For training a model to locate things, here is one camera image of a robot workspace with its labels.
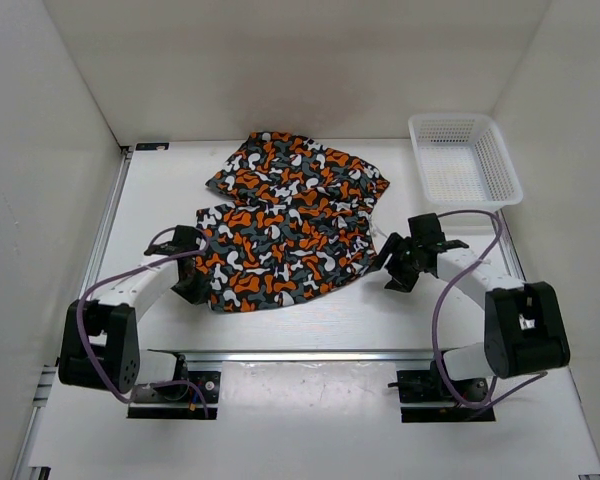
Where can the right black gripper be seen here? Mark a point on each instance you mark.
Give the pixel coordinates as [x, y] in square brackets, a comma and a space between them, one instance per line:
[394, 241]

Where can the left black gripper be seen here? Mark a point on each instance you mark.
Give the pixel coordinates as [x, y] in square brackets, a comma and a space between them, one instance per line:
[204, 288]

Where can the orange camouflage shorts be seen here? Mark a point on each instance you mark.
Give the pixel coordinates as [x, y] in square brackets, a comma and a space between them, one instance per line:
[296, 223]

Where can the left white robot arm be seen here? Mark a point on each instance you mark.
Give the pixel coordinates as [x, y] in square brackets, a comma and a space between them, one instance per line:
[100, 345]

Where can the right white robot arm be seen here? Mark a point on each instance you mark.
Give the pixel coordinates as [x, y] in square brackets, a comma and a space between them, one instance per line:
[524, 333]

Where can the white plastic mesh basket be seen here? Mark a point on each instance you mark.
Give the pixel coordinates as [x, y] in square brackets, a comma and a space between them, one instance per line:
[463, 161]

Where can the front aluminium rail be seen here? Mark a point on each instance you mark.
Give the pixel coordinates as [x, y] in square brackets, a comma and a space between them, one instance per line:
[250, 356]

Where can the aluminium rail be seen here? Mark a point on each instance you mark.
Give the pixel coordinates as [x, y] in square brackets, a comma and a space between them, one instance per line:
[98, 232]
[250, 356]
[504, 253]

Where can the left aluminium rail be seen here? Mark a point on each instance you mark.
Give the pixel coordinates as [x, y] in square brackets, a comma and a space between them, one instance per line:
[98, 232]

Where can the right aluminium rail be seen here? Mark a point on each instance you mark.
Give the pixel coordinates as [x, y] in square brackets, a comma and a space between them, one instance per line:
[504, 253]

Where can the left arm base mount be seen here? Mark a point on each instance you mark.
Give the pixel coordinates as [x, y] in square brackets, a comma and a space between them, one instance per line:
[181, 402]

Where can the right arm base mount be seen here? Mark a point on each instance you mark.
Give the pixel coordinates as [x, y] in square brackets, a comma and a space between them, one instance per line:
[424, 398]

